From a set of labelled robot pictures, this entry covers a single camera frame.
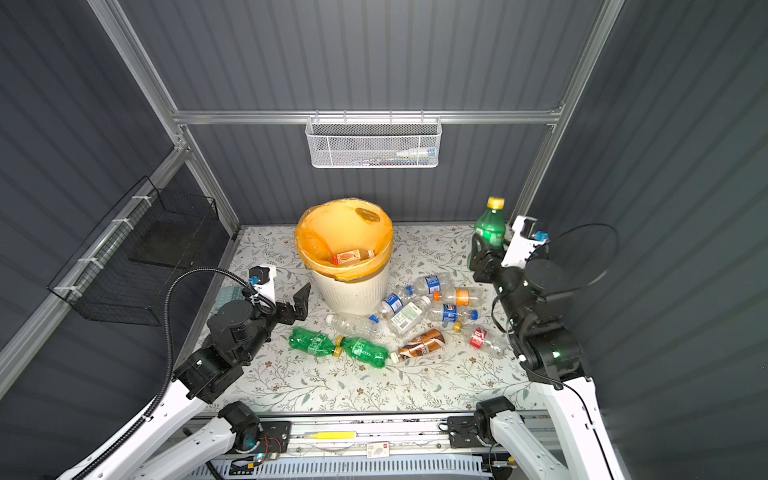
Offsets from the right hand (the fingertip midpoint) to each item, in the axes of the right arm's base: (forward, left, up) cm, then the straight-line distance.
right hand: (490, 241), depth 60 cm
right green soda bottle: (-8, +29, -36) cm, 47 cm away
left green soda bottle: (-6, +43, -37) cm, 57 cm away
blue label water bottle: (+7, +20, -36) cm, 42 cm away
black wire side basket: (+2, +85, -10) cm, 85 cm away
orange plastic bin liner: (+23, +37, -18) cm, 47 cm away
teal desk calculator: (+12, +76, -38) cm, 86 cm away
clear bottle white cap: (+3, +33, -43) cm, 55 cm away
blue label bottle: (+14, +7, -37) cm, 40 cm away
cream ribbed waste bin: (+4, +29, -28) cm, 40 cm away
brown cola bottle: (-6, +12, -37) cm, 39 cm away
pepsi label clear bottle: (+4, +2, -38) cm, 38 cm away
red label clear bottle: (-5, -4, -37) cm, 37 cm away
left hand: (-1, +44, -13) cm, 46 cm away
